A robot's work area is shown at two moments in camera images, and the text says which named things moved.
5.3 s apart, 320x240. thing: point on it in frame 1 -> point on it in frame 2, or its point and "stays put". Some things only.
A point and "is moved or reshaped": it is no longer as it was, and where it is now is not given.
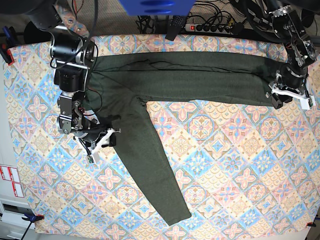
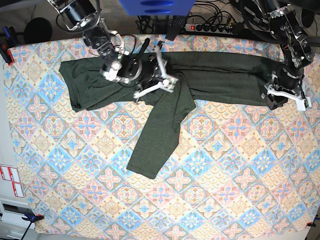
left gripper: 91,134 -> 138,68
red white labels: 10,174 stays put
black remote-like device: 176,24 stays put
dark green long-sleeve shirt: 122,84 is moved or reshaped
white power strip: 207,28 stays put
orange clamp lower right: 311,224 stays put
